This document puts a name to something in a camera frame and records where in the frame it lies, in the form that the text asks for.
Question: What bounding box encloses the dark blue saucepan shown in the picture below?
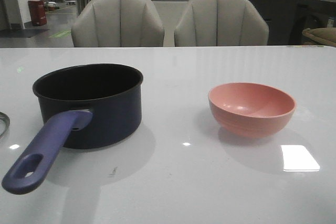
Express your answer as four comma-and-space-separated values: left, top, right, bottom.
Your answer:
2, 63, 143, 195

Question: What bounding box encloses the pink plastic bowl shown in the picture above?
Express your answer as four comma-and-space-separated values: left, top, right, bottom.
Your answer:
208, 82, 296, 138

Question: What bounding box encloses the glass lid blue knob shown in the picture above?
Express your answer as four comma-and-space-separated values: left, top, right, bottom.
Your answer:
0, 112, 10, 137

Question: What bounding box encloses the right grey upholstered chair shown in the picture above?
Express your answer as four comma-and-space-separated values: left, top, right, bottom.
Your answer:
174, 0, 269, 47

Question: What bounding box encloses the grey upholstered chair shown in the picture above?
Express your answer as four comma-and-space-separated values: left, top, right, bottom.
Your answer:
71, 0, 165, 47
174, 0, 269, 47

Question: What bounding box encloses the left grey upholstered chair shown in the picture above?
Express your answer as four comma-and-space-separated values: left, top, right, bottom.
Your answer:
71, 0, 165, 47

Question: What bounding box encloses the dark counter with white top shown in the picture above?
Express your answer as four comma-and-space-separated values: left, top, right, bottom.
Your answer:
249, 0, 335, 45

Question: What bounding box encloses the red trash bin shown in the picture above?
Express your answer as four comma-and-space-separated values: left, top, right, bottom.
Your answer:
28, 0, 47, 26

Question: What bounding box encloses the beige cushion seat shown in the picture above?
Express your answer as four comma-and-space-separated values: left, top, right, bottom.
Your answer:
302, 27, 335, 47

